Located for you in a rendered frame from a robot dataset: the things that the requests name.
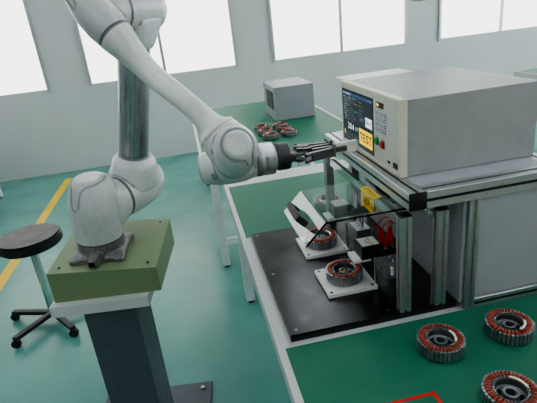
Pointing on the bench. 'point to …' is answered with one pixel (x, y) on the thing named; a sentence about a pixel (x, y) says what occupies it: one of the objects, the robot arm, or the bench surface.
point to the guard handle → (296, 214)
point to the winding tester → (447, 118)
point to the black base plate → (267, 256)
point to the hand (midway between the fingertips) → (345, 146)
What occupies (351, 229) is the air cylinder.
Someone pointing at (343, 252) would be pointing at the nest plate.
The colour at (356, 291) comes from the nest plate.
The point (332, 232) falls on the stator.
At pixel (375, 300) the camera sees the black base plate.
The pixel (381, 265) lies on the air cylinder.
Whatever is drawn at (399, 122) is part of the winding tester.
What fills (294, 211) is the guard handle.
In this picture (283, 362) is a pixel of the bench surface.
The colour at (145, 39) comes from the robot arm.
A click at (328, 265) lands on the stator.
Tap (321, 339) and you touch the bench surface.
